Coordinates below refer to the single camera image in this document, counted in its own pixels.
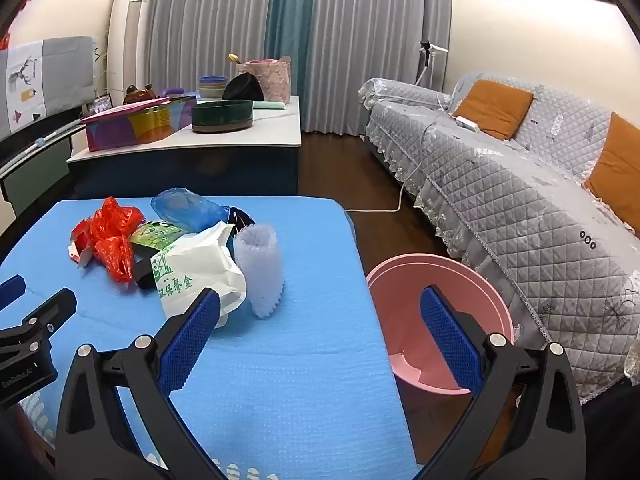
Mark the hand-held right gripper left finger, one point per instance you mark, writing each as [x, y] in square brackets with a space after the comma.
[192, 330]

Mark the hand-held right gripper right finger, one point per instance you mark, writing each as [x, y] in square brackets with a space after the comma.
[447, 335]

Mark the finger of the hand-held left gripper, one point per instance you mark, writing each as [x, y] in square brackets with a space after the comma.
[50, 310]
[12, 290]

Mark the pink plastic basin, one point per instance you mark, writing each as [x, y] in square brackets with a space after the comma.
[400, 300]

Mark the white plastic bag green print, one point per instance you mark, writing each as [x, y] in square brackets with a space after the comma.
[200, 270]

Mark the red white carton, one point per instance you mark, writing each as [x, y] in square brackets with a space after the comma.
[79, 252]

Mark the white foam net sleeve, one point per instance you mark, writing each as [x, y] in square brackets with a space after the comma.
[260, 270]

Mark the red plastic bag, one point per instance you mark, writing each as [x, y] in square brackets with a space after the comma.
[110, 230]

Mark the green snack packet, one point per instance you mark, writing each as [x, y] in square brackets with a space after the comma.
[157, 235]

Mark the dark patterned wrapper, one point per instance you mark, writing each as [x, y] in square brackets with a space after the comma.
[241, 217]

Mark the blue plastic bag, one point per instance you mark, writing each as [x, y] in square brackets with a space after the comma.
[185, 207]

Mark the blue foam mat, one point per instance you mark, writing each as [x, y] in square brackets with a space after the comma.
[300, 360]

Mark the dark tv cabinet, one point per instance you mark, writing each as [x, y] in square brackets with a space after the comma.
[35, 175]

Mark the grey quilted sofa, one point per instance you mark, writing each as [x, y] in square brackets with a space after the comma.
[500, 195]

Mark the white top coffee table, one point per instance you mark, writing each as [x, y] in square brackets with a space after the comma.
[225, 160]

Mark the colourful rectangular box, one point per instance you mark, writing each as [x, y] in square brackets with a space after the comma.
[135, 125]

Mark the grey covered television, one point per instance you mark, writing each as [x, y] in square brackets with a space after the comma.
[45, 80]

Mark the white power strip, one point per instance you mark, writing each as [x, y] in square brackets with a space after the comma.
[466, 122]

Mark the dark green round bowl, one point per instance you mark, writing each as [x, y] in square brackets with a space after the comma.
[222, 116]

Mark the brown teapot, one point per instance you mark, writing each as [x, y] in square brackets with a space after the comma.
[137, 95]

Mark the orange cushion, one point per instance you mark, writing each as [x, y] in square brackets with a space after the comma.
[617, 175]
[492, 107]

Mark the light green roll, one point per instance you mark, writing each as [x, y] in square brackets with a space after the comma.
[270, 105]

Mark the purple plastic item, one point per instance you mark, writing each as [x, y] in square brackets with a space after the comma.
[172, 92]

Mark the stack of coloured bowls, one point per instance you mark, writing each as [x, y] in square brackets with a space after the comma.
[212, 87]

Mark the black cap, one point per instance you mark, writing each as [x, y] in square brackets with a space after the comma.
[243, 89]

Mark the pink fabric basket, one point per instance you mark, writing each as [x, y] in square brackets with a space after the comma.
[272, 80]

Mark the yellow round ornament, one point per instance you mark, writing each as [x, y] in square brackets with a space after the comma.
[233, 58]

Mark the white standing air conditioner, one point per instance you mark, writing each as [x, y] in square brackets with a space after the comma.
[127, 35]

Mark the grey curtain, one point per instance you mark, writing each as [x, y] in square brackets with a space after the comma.
[380, 35]
[210, 20]

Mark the teal curtain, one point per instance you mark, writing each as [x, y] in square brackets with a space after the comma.
[287, 20]

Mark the small photo frame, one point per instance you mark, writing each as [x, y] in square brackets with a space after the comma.
[100, 103]

